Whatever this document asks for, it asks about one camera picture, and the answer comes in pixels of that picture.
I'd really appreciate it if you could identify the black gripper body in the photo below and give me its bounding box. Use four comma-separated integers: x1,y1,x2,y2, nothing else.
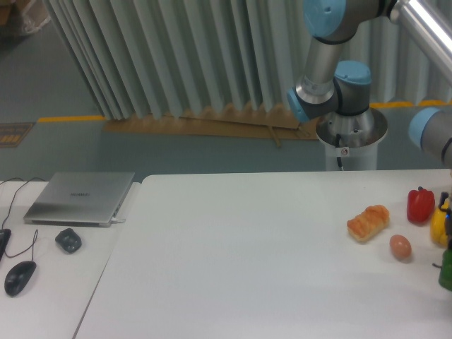
438,191,451,247

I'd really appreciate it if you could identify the green bell pepper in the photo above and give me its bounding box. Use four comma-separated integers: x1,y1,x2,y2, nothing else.
432,249,452,292

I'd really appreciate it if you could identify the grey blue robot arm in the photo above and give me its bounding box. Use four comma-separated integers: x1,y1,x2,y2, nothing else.
287,1,451,171

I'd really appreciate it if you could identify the red bell pepper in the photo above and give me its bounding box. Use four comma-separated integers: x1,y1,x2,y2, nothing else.
407,186,435,224

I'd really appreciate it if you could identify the yellow bell pepper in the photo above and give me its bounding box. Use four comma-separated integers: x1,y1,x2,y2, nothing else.
430,201,449,248

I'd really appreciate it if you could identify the brown egg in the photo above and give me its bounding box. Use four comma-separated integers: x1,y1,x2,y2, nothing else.
389,234,412,261

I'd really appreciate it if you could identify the bread loaf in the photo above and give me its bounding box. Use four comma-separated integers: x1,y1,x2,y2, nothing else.
347,205,390,243

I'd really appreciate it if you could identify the flat brown cardboard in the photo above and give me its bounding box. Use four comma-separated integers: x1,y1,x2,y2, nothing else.
103,104,317,147

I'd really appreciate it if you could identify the white usb plug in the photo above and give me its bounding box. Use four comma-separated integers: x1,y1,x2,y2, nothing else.
111,218,126,225

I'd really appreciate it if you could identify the pale green folding curtain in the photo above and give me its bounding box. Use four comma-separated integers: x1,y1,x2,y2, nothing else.
45,1,451,121

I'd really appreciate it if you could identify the silver laptop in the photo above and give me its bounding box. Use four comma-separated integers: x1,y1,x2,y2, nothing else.
23,172,134,227

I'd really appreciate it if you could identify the small black device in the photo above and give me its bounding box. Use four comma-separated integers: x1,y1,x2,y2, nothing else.
55,228,82,254

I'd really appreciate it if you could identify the black computer mouse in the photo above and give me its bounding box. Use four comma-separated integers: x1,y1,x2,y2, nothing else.
4,261,37,297

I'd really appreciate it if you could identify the floor warning sticker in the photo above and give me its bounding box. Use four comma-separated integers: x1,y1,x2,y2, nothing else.
0,122,35,148

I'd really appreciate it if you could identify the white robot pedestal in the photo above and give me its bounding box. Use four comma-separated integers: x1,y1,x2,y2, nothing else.
316,108,388,171

